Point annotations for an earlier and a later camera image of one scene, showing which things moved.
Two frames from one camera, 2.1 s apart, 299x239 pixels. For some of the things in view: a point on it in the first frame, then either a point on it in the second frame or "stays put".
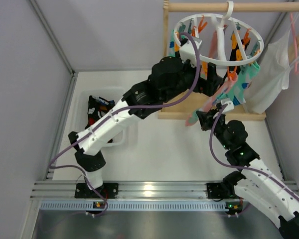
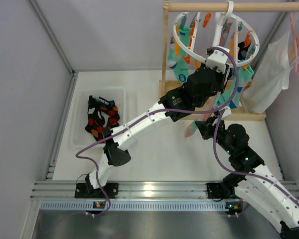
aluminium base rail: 127,190 stays put
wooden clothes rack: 199,102 stays put
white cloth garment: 273,72 stays put
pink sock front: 212,97 → 192,128
